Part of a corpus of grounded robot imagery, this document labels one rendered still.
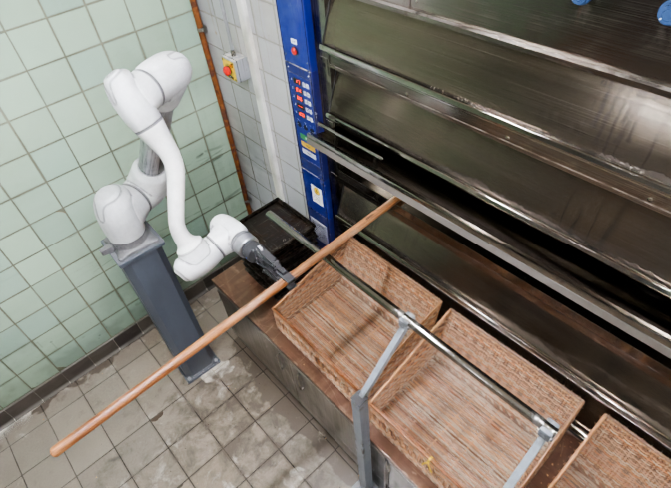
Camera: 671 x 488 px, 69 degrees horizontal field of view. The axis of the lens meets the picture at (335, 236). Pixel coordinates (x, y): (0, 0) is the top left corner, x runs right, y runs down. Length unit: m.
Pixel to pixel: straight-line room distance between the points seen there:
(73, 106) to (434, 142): 1.54
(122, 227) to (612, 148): 1.70
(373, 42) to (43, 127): 1.44
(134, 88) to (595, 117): 1.27
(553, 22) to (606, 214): 0.48
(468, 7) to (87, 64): 1.59
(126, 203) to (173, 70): 0.60
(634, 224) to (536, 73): 0.44
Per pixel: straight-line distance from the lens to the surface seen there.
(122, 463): 2.88
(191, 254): 1.76
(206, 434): 2.77
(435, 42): 1.47
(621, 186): 1.33
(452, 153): 1.56
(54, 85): 2.36
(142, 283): 2.30
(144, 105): 1.66
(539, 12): 1.28
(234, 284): 2.49
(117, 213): 2.08
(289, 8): 1.85
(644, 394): 1.77
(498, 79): 1.37
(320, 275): 2.24
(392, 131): 1.69
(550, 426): 1.44
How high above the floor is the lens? 2.43
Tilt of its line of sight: 45 degrees down
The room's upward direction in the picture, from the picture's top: 6 degrees counter-clockwise
